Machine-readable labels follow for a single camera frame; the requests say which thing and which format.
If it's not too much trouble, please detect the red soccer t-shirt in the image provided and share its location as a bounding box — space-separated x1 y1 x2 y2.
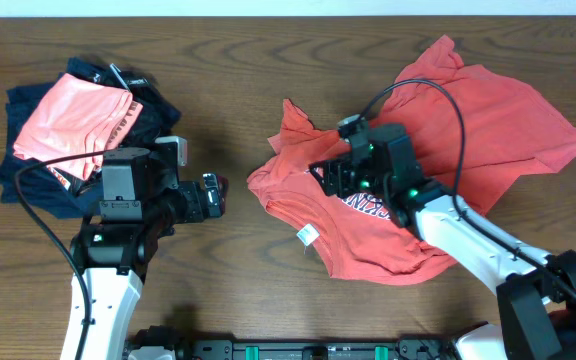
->
246 34 576 287

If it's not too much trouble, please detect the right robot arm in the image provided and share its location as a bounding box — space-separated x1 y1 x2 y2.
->
309 121 576 359

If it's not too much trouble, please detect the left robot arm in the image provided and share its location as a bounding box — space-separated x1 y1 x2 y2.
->
61 144 227 359

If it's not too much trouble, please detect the folded black garment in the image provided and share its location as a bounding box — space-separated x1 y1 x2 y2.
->
67 58 181 147

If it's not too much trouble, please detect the folded pink shirt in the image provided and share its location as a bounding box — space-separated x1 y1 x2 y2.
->
13 74 143 180

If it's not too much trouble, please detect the folded navy garment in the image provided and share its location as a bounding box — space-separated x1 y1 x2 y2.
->
0 57 182 220

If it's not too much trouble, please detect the black mounting rail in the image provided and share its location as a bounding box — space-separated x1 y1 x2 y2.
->
121 326 460 360

